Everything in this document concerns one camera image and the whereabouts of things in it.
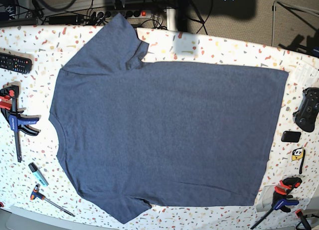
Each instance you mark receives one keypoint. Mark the white metal rack frame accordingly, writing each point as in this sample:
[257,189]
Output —
[293,23]

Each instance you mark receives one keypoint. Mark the red black clamp corner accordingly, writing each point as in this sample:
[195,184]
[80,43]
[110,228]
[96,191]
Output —
[303,221]

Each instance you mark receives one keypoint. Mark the blue bar clamp right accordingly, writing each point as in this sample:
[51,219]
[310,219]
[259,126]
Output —
[282,197]

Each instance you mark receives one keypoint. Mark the light blue highlighter marker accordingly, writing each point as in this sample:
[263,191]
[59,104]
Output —
[37,173]

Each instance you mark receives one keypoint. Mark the small black box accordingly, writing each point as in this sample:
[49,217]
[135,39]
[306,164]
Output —
[291,136]

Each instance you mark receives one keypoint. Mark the white table leg post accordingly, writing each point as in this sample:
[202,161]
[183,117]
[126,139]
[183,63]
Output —
[171,19]

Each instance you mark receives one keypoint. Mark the yellow tag with black strap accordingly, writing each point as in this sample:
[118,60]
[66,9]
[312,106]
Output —
[299,154]

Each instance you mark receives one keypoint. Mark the black game controller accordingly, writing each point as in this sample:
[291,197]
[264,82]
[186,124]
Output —
[306,115]

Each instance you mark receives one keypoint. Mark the black power adapter brick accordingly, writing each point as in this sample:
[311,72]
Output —
[66,19]

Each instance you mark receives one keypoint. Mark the blue black bar clamp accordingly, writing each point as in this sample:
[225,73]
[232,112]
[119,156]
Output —
[9,109]

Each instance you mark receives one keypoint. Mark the white paper sheet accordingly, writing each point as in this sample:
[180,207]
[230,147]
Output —
[305,75]

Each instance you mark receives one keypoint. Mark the white power strip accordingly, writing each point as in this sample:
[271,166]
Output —
[141,14]

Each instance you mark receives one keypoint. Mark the orange T-handle hex key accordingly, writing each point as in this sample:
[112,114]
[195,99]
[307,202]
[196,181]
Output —
[36,194]

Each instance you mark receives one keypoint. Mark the blue grey T-shirt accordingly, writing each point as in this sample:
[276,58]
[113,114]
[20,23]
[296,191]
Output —
[179,134]

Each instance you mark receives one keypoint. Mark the black TV remote control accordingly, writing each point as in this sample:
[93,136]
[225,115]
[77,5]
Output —
[16,64]

